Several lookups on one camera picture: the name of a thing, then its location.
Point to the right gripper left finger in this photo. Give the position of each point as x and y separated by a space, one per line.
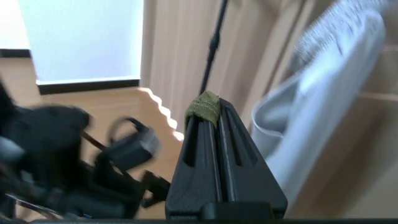
192 180

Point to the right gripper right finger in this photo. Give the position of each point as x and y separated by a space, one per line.
248 180

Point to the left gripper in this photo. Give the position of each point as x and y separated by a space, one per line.
105 196

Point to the green garment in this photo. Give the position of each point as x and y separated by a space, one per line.
203 107

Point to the pale grey shorts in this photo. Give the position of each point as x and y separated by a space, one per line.
326 93

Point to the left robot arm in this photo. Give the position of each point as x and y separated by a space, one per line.
40 137

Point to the black clothes rack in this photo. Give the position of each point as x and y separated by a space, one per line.
214 40

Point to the beige curtain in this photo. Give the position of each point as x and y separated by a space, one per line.
180 46

